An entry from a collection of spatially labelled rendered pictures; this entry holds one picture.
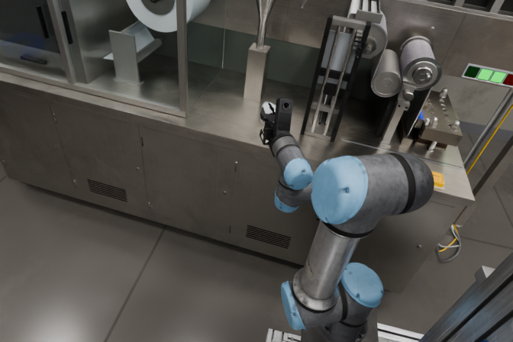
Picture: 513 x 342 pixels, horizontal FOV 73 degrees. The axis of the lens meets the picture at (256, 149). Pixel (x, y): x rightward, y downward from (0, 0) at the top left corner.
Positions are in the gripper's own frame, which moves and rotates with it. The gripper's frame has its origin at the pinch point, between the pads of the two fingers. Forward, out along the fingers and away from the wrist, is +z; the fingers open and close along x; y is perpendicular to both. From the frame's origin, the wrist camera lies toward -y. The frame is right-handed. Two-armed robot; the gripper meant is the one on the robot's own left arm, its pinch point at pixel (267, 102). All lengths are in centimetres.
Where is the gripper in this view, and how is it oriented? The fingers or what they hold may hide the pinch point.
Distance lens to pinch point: 116.7
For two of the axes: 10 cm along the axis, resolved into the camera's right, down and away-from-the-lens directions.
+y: -2.4, 7.7, 5.9
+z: -2.4, -6.3, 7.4
